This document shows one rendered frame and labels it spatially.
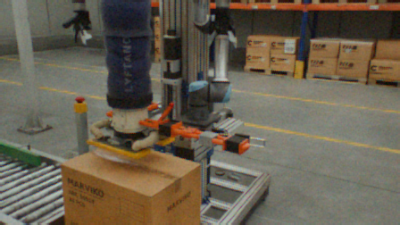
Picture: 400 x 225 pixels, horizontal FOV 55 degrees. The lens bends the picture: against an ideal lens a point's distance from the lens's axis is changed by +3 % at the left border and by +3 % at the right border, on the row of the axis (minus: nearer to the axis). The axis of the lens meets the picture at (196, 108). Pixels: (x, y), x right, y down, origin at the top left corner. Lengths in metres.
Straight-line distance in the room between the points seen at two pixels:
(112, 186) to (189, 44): 1.09
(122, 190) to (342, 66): 7.35
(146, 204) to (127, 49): 0.70
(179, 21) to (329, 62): 6.51
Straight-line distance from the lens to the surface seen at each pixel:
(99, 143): 1.94
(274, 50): 9.10
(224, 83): 2.29
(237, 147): 1.57
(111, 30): 1.76
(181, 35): 2.51
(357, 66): 8.68
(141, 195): 1.72
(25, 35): 5.34
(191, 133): 1.68
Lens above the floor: 1.78
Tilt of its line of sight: 17 degrees down
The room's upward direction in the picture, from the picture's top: 1 degrees clockwise
